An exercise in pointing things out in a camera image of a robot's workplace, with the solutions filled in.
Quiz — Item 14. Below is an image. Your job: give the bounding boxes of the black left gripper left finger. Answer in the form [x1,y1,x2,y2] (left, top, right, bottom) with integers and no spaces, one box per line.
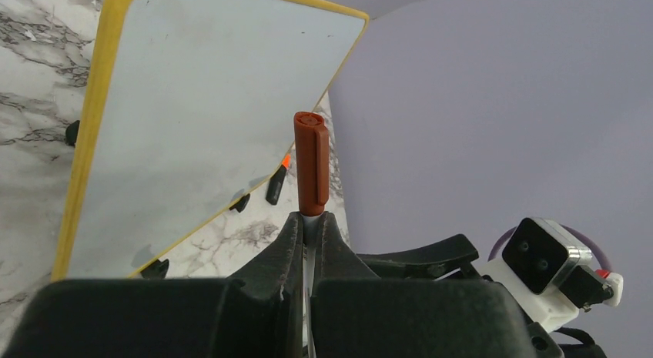
[5,212,303,357]

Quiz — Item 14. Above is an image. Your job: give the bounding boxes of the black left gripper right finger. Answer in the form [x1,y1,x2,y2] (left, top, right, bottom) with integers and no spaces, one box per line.
[311,212,535,357]

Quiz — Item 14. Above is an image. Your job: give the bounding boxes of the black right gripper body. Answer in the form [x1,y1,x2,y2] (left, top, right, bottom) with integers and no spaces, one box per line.
[357,233,613,358]

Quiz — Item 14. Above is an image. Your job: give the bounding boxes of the brown marker cap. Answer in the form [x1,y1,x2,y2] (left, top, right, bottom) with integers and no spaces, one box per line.
[293,112,330,216]

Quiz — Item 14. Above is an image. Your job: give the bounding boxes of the yellow framed whiteboard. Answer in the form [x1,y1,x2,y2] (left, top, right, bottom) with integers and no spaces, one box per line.
[52,0,369,281]

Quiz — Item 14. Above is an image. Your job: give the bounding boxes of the white brown whiteboard marker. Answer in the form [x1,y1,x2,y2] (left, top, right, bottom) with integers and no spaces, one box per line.
[302,215,320,358]

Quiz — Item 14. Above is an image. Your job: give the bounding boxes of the black marker orange cap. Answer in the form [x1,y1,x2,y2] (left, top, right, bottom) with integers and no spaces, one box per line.
[266,153,290,206]

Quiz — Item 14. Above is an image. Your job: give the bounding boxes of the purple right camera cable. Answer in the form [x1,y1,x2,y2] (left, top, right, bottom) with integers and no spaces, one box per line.
[487,225,611,272]

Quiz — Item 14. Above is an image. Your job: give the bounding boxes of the wire whiteboard stand black feet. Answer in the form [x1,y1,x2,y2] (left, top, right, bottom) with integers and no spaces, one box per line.
[64,120,250,279]

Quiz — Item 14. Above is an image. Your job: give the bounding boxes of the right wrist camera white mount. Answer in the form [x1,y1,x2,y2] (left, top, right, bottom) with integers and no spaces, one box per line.
[477,216,625,334]

